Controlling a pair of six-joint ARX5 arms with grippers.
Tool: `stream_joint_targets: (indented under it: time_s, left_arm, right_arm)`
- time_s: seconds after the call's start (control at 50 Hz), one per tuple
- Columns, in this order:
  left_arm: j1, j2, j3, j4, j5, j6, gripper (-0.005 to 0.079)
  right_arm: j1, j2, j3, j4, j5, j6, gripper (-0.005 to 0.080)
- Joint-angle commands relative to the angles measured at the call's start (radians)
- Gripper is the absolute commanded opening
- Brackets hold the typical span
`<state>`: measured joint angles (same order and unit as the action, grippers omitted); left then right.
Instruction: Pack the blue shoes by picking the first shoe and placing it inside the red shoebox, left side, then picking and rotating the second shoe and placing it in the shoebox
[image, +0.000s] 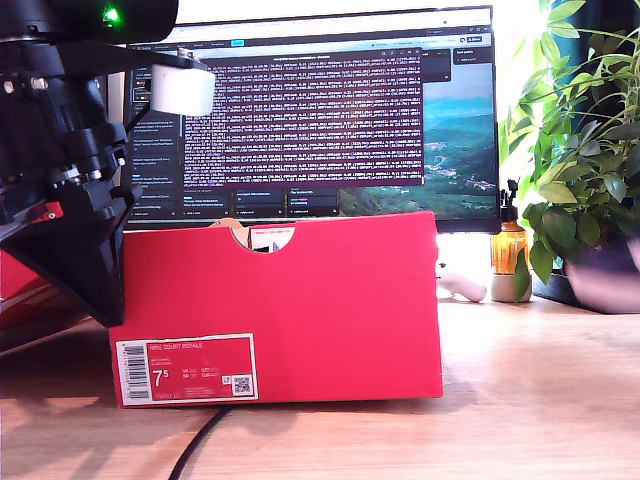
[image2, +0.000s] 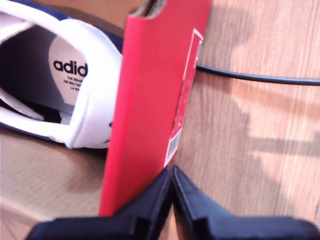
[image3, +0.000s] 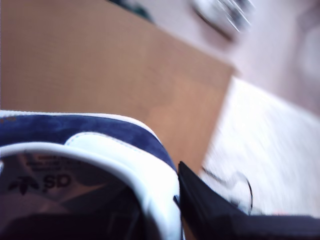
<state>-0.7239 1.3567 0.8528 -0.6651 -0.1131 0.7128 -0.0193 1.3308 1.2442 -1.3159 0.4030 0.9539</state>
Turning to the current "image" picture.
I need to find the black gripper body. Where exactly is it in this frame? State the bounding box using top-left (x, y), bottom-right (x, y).
top-left (0, 42), bottom-right (144, 237)

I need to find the red Nike shoebox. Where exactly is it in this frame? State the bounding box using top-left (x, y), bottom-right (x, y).
top-left (0, 210), bottom-right (445, 410)

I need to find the blue suede shoe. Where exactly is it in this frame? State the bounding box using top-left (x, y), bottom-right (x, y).
top-left (563, 234), bottom-right (640, 315)

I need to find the brown cardboard insert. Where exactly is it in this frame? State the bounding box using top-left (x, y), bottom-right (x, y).
top-left (207, 217), bottom-right (251, 249)

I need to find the large computer monitor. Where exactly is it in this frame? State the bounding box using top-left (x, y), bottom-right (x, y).
top-left (122, 5), bottom-right (503, 235)

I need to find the white plastic device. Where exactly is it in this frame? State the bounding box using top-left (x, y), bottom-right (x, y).
top-left (435, 259), bottom-right (488, 304)

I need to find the beige round pot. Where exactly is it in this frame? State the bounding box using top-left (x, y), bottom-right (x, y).
top-left (491, 273), bottom-right (533, 304)

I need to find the amber pump bottle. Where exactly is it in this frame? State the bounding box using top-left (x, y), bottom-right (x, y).
top-left (491, 179), bottom-right (530, 276)

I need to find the black plant tray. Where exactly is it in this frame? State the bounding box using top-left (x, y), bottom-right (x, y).
top-left (532, 272), bottom-right (586, 309)

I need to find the green leafy plant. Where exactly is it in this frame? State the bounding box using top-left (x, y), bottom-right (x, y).
top-left (499, 0), bottom-right (640, 301)

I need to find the dark teal curtain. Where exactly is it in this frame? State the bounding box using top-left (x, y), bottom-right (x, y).
top-left (569, 0), bottom-right (640, 116)

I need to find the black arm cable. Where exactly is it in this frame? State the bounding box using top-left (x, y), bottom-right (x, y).
top-left (122, 92), bottom-right (154, 136)

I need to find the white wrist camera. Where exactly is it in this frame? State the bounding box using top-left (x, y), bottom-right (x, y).
top-left (99, 44), bottom-right (217, 118)

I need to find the black table cable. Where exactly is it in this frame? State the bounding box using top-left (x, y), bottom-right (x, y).
top-left (167, 407), bottom-right (231, 480)

